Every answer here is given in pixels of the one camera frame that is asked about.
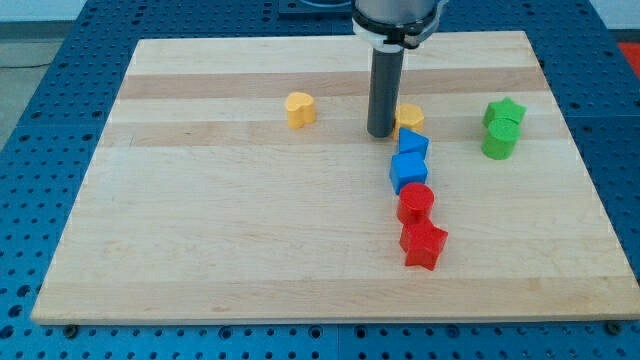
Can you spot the red cylinder block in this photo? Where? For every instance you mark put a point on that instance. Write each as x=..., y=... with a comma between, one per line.
x=415, y=203

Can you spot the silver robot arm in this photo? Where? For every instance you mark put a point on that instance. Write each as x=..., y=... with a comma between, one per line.
x=391, y=27

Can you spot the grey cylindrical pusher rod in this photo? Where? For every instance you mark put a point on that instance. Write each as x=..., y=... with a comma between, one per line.
x=385, y=76

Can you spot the red star block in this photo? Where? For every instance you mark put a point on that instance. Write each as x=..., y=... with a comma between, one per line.
x=423, y=244

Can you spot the blue cube block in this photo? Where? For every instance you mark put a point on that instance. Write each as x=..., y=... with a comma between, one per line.
x=407, y=168

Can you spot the green star block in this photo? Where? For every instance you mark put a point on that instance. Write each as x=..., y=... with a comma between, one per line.
x=506, y=108

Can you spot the wooden board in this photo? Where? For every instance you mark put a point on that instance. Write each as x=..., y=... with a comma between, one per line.
x=201, y=206

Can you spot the yellow hexagon block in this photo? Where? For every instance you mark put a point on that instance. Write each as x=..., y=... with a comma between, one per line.
x=409, y=116

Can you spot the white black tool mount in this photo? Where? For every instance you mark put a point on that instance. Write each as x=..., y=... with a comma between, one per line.
x=392, y=25

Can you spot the blue triangle block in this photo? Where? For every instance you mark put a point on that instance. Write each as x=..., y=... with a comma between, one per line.
x=410, y=141

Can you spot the yellow heart block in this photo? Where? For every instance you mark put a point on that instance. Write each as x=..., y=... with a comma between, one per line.
x=301, y=110

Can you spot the green cylinder block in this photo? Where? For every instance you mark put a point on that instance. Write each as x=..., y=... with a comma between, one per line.
x=501, y=139

